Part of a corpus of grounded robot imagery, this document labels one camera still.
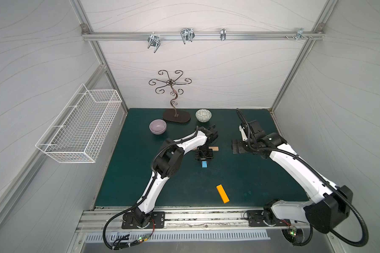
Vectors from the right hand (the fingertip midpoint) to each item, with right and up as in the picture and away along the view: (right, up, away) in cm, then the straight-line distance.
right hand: (241, 144), depth 80 cm
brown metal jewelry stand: (-40, +17, +34) cm, 55 cm away
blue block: (-18, -13, +11) cm, 25 cm away
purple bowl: (-49, +9, +27) cm, 57 cm away
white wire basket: (-75, +8, -11) cm, 76 cm away
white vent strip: (-44, -39, -12) cm, 60 cm away
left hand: (-16, -13, +12) cm, 24 cm away
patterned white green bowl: (-17, +17, +35) cm, 43 cm away
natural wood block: (-12, -4, +8) cm, 15 cm away
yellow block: (-9, -26, 0) cm, 28 cm away
